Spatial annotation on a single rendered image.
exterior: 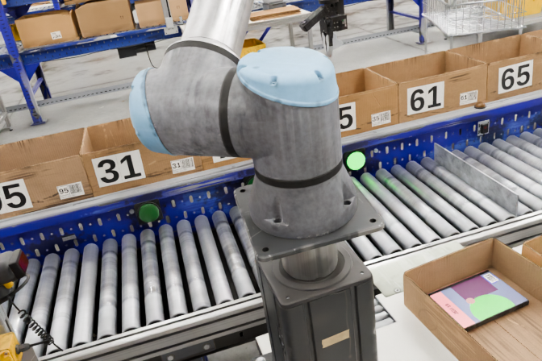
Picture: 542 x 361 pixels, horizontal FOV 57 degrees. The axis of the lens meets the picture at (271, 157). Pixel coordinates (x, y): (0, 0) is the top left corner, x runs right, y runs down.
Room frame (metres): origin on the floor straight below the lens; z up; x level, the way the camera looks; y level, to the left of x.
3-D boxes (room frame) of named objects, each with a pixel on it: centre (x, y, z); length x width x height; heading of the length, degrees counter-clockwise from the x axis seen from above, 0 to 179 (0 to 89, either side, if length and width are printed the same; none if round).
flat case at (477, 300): (0.93, -0.44, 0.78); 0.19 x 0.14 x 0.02; 108
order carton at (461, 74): (2.00, -0.68, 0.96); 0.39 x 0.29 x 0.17; 102
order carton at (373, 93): (1.92, -0.30, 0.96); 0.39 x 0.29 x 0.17; 102
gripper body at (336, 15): (1.87, -0.30, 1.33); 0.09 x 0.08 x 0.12; 103
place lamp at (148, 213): (1.53, 0.45, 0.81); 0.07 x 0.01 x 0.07; 102
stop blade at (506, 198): (1.53, -0.69, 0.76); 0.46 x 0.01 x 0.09; 12
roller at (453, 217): (1.50, -0.53, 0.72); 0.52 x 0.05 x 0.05; 12
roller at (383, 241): (1.45, -0.27, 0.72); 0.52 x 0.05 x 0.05; 12
